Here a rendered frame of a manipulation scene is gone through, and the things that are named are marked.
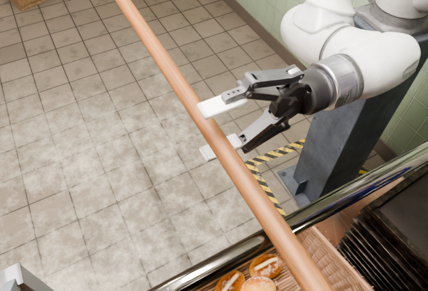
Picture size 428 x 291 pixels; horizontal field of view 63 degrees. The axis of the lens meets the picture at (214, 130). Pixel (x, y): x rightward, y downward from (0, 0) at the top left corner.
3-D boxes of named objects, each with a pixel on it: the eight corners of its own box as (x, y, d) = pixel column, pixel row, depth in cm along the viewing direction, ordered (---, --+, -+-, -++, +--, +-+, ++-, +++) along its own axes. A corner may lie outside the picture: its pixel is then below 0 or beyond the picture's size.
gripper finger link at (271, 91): (295, 107, 58) (300, 100, 57) (248, 102, 51) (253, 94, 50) (281, 92, 60) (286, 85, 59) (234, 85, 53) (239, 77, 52)
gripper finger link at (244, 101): (248, 104, 52) (248, 100, 51) (205, 120, 50) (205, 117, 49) (237, 91, 54) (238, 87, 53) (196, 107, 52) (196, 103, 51)
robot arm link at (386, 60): (360, 116, 62) (313, 83, 72) (423, 88, 67) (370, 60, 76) (372, 63, 56) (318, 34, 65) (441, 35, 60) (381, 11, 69)
